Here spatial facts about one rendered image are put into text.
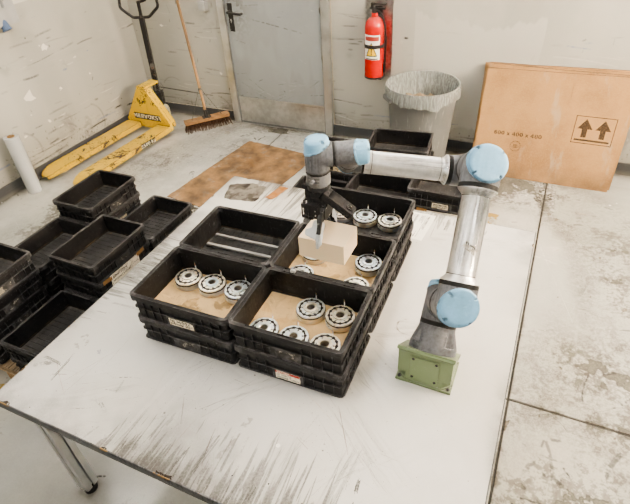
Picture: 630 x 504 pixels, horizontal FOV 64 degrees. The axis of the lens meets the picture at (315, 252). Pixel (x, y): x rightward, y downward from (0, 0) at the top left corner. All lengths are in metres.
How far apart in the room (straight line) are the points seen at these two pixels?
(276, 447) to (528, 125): 3.27
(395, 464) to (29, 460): 1.78
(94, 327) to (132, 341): 0.19
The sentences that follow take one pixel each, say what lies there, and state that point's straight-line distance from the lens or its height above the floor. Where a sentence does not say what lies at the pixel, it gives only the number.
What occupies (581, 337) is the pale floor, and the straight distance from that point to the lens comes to 3.08.
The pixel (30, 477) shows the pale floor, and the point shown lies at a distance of 2.76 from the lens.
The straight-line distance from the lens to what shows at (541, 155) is 4.30.
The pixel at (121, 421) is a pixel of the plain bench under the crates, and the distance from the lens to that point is 1.83.
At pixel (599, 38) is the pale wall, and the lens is 4.28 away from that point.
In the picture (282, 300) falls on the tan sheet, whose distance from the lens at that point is 1.86.
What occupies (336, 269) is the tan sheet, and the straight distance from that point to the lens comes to 1.97.
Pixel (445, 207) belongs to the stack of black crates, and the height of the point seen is 0.51.
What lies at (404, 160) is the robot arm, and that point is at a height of 1.32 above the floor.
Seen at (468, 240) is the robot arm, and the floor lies 1.20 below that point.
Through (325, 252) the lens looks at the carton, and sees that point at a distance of 1.65.
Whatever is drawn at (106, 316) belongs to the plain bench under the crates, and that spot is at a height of 0.70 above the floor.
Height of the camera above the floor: 2.10
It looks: 38 degrees down
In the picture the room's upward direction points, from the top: 4 degrees counter-clockwise
